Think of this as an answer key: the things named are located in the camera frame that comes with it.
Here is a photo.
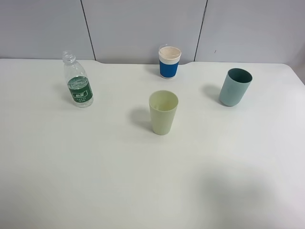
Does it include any pale green plastic cup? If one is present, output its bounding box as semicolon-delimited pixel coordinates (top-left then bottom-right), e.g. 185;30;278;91
149;90;179;135

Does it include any clear bottle green label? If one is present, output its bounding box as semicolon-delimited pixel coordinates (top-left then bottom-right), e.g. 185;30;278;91
62;51;93;108

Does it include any blue sleeved paper cup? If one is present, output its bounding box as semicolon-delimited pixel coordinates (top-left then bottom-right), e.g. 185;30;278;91
159;44;182;79

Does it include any teal blue plastic cup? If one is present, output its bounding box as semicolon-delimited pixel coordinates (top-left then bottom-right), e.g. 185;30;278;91
219;68;253;106

